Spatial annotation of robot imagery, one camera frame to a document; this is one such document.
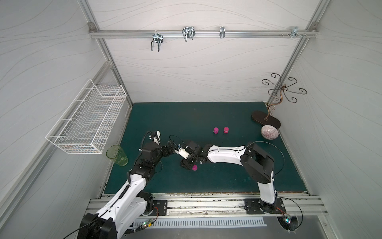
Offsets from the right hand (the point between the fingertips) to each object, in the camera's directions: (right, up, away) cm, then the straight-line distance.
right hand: (182, 161), depth 88 cm
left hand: (-8, +12, -5) cm, 16 cm away
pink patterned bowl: (+59, +16, +13) cm, 63 cm away
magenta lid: (+7, -4, -2) cm, 8 cm away
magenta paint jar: (+29, +17, +15) cm, 37 cm away
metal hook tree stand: (+60, +25, +20) cm, 68 cm away
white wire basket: (-43, +23, -19) cm, 53 cm away
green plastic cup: (-36, +7, -7) cm, 38 cm away
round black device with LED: (+54, -25, -16) cm, 62 cm away
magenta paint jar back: (+22, +17, +14) cm, 32 cm away
